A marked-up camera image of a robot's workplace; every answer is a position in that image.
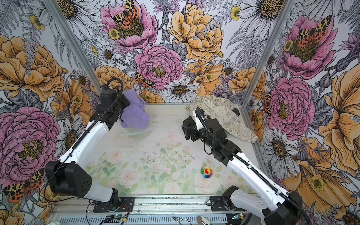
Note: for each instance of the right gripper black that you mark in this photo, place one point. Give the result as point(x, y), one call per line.
point(194, 130)

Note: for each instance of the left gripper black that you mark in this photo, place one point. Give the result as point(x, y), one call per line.
point(125, 101)

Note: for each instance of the purple cloth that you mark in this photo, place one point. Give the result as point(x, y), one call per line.
point(134, 116)

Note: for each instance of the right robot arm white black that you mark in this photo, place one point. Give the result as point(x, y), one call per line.
point(274, 204)

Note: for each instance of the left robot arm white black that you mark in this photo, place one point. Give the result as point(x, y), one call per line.
point(67, 175)

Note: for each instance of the cream printed cloth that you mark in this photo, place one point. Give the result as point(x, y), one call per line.
point(222, 110)

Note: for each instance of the dark grey cloth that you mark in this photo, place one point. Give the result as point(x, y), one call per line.
point(236, 111)

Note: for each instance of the colourful flower toy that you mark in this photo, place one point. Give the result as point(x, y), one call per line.
point(206, 172)

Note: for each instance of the clear glass bowl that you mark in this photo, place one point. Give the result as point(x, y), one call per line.
point(138, 134)

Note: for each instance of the green circuit board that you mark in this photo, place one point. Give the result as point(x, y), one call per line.
point(117, 218)

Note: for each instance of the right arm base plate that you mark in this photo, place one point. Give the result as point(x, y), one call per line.
point(221, 204)

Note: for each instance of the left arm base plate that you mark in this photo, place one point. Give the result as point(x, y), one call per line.
point(123, 204)

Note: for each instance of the aluminium mounting rail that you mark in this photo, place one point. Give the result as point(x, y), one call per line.
point(151, 210)

